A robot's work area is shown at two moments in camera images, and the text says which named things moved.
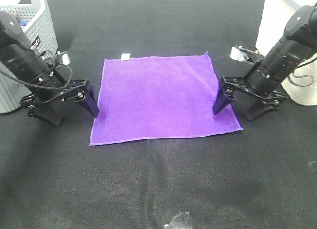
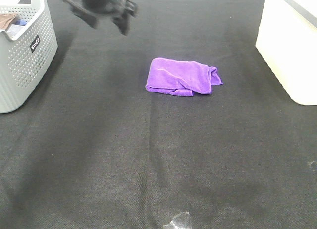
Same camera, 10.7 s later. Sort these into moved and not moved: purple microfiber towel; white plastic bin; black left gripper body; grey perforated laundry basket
Moved: purple microfiber towel; black left gripper body
Not moved: white plastic bin; grey perforated laundry basket
